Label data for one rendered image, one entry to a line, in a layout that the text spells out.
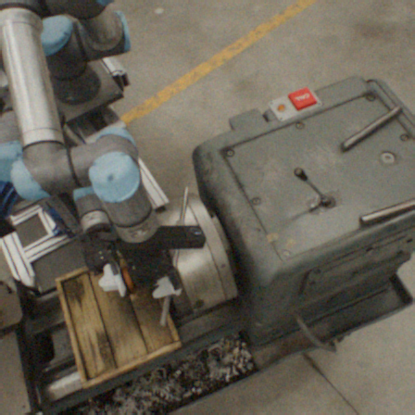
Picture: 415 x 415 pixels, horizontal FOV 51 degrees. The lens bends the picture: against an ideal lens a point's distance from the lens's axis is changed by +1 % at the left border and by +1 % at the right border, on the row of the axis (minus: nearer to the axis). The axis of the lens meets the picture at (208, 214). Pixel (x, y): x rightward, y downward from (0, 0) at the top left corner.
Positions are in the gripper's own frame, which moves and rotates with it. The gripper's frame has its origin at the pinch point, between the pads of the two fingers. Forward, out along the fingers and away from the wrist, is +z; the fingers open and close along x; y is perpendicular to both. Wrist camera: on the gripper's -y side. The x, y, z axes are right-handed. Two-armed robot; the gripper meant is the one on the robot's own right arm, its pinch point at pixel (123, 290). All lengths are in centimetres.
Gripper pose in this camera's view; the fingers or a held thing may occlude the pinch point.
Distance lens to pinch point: 119.5
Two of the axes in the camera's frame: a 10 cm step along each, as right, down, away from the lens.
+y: -9.3, 3.6, -1.1
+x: -0.8, -4.7, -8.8
